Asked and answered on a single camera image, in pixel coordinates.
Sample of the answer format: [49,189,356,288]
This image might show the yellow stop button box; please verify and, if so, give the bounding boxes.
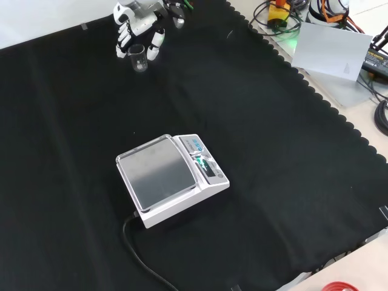
[267,0,292,27]

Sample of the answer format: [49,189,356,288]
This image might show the black bench cloth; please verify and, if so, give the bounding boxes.
[0,0,388,291]

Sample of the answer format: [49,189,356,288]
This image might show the black power adapter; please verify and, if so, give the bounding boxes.
[361,50,388,80]

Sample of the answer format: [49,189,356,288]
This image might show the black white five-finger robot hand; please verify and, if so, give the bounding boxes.
[113,0,168,61]

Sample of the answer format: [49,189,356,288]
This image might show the white electronic balance steel pan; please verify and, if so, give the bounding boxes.
[115,133,230,230]

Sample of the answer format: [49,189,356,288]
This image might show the black balance power cable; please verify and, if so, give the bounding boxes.
[122,211,179,291]

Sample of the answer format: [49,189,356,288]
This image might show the grey metal base plate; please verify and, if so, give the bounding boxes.
[249,21,383,109]

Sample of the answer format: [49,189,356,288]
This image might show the black looped cable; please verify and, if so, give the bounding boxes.
[248,0,301,38]

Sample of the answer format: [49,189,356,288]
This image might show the red ribbed ring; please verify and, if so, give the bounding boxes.
[321,281,359,291]

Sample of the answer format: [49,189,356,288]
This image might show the small clear glass beaker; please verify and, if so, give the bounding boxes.
[127,44,149,73]

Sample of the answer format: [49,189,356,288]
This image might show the pale board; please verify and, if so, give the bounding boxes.
[290,21,373,82]

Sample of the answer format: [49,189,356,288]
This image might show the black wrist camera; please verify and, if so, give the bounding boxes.
[163,0,186,30]

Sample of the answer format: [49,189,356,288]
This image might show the thick black cable coil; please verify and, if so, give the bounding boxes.
[374,98,388,137]

